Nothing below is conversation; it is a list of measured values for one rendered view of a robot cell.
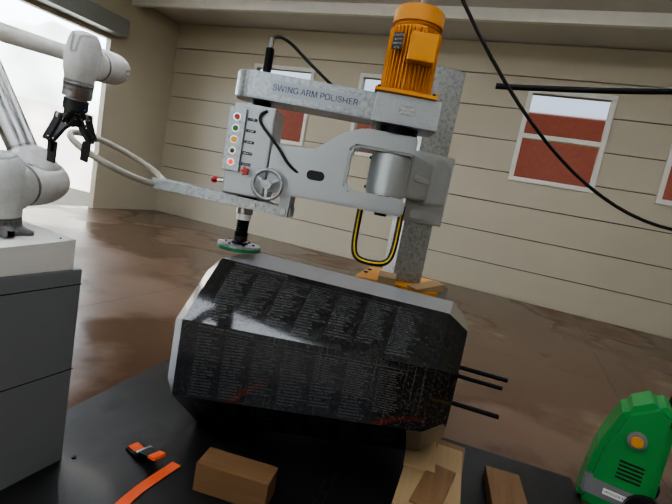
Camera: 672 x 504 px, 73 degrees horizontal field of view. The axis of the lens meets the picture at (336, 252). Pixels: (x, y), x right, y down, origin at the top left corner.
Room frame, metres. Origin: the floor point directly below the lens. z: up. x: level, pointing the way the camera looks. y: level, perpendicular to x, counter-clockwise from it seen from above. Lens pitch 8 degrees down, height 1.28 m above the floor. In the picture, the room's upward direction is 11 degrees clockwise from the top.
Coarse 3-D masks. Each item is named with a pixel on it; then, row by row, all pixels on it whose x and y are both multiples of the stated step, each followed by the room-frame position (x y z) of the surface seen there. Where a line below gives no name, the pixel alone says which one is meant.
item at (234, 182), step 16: (256, 112) 2.14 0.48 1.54; (272, 112) 2.14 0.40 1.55; (256, 128) 2.14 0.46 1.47; (272, 128) 2.14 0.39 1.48; (256, 144) 2.14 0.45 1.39; (272, 144) 2.16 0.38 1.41; (256, 160) 2.14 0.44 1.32; (224, 176) 2.15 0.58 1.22; (240, 176) 2.14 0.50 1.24; (240, 192) 2.14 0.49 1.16
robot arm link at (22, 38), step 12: (0, 24) 1.54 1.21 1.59; (0, 36) 1.54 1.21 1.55; (12, 36) 1.55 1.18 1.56; (24, 36) 1.57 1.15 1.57; (36, 36) 1.60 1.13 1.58; (24, 48) 1.60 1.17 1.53; (36, 48) 1.60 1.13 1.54; (48, 48) 1.61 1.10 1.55; (60, 48) 1.63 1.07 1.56; (120, 60) 1.66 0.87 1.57; (120, 72) 1.65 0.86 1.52
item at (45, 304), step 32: (0, 288) 1.39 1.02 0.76; (32, 288) 1.48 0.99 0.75; (64, 288) 1.59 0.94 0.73; (0, 320) 1.39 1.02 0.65; (32, 320) 1.49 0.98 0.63; (64, 320) 1.61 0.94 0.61; (0, 352) 1.40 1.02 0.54; (32, 352) 1.50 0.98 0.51; (64, 352) 1.62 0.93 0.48; (0, 384) 1.41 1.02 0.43; (32, 384) 1.51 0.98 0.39; (64, 384) 1.63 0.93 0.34; (0, 416) 1.42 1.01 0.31; (32, 416) 1.52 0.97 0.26; (64, 416) 1.65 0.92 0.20; (0, 448) 1.43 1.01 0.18; (32, 448) 1.54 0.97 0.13; (0, 480) 1.44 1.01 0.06
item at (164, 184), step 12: (156, 180) 2.20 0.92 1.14; (168, 180) 2.31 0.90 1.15; (180, 192) 2.20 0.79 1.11; (192, 192) 2.20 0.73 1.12; (204, 192) 2.19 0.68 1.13; (216, 192) 2.19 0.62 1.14; (228, 204) 2.19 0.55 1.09; (240, 204) 2.19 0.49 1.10; (252, 204) 2.18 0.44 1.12; (264, 204) 2.19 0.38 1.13; (276, 204) 2.30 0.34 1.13; (288, 216) 2.18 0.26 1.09
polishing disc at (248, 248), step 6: (228, 240) 2.28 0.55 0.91; (234, 240) 2.26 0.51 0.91; (222, 246) 2.16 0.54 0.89; (228, 246) 2.15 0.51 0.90; (234, 246) 2.15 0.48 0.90; (240, 246) 2.17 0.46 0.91; (246, 246) 2.20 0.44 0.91; (252, 246) 2.23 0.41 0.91; (258, 246) 2.27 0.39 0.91; (240, 252) 2.15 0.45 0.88; (246, 252) 2.16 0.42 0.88; (252, 252) 2.18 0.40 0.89; (258, 252) 2.22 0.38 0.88
